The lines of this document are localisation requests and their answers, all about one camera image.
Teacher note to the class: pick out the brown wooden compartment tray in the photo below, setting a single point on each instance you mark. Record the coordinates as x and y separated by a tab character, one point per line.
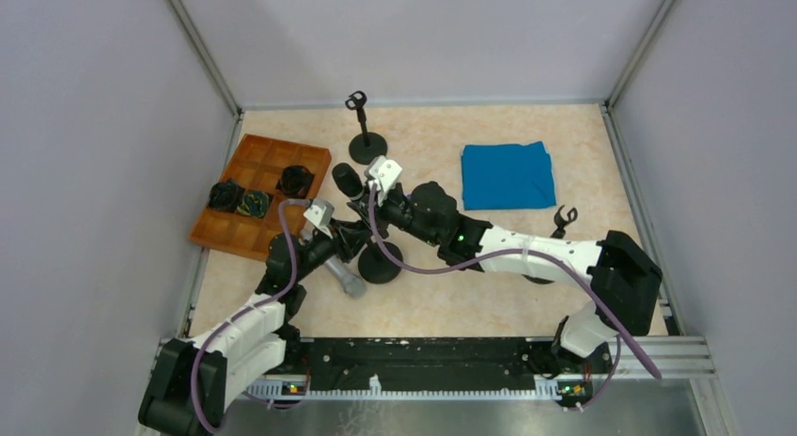
257	164

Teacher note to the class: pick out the black bundle upper tray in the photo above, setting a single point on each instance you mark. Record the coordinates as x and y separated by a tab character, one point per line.
295	181

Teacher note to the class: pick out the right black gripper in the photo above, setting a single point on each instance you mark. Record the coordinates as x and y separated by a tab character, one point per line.
372	195

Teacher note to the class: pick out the blue folded cloth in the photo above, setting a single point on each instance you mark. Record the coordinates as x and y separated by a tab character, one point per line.
507	177

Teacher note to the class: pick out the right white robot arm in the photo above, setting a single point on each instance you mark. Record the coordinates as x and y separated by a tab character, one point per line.
621	280

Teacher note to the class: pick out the black mic stand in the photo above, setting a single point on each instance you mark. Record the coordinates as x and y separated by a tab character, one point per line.
561	222
374	266
366	146

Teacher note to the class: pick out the silver grey microphone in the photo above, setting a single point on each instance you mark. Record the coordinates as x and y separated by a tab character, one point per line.
345	277

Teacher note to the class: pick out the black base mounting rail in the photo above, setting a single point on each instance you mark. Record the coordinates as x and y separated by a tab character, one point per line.
436	364

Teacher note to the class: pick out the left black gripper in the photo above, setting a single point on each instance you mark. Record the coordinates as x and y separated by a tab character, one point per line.
339	238

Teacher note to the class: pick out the green black bundle in tray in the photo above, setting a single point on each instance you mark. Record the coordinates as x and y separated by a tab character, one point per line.
254	204

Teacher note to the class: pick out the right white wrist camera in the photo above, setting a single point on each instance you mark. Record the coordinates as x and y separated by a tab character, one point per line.
382	176

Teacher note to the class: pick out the black microphone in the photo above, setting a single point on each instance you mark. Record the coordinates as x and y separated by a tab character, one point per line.
349	183

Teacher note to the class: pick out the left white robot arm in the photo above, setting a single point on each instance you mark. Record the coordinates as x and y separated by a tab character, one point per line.
195	379

